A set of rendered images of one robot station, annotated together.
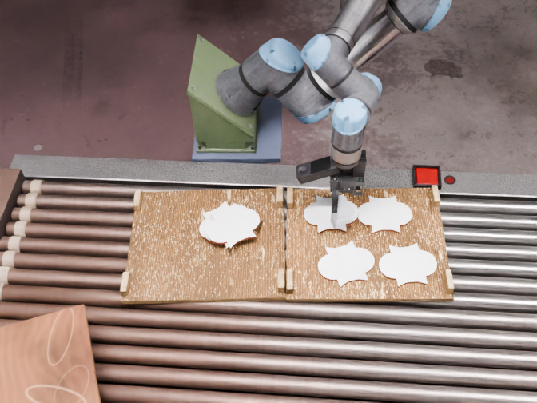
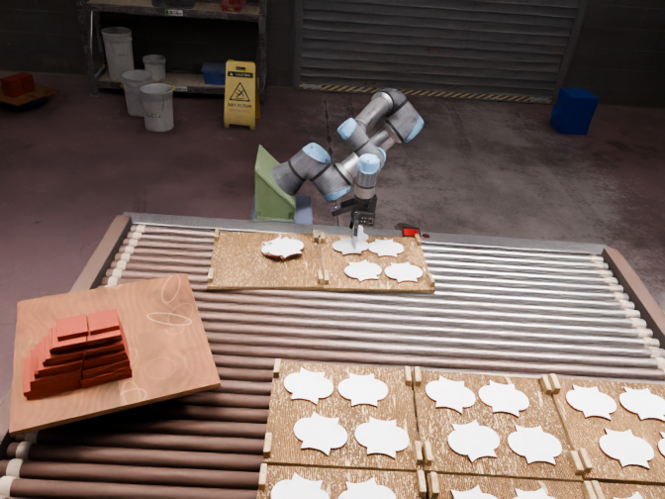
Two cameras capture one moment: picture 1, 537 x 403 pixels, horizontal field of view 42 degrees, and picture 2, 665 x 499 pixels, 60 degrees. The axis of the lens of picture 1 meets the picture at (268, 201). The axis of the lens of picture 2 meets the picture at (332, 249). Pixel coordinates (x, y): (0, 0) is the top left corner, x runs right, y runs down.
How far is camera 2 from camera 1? 0.79 m
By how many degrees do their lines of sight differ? 19
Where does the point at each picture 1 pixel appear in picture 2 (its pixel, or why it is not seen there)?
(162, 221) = (235, 247)
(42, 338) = (157, 289)
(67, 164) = (163, 218)
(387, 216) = (387, 249)
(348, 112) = (368, 158)
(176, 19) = (217, 192)
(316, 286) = (343, 281)
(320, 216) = (343, 247)
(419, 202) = (407, 244)
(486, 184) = (448, 239)
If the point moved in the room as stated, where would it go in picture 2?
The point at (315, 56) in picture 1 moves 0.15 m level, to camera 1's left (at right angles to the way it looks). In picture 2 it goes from (347, 128) to (307, 128)
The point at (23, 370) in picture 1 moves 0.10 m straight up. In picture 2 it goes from (144, 305) to (141, 278)
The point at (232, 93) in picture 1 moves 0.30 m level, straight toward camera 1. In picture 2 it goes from (283, 176) to (292, 213)
